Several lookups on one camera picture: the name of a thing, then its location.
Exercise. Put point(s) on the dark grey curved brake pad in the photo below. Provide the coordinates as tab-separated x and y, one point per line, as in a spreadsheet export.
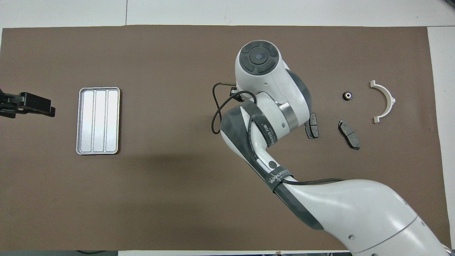
350	135

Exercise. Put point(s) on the silver metal tray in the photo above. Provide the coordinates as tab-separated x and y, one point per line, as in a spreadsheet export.
106	135

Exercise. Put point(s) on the white curved plastic bracket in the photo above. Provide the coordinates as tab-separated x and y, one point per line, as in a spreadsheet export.
389	97

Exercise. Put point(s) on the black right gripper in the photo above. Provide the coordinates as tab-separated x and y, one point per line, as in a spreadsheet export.
237	94

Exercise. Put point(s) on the small black bearing gear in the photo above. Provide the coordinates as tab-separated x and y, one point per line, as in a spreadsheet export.
347	95

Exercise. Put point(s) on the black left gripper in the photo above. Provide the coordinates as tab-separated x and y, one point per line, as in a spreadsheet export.
9	103

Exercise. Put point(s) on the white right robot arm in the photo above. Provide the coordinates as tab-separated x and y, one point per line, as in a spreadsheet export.
355	206

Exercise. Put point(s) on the dark grey rectangular brake pad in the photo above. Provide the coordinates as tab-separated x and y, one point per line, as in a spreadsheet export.
313	126

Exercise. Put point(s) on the brown table mat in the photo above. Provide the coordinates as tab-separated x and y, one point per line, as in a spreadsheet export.
160	195

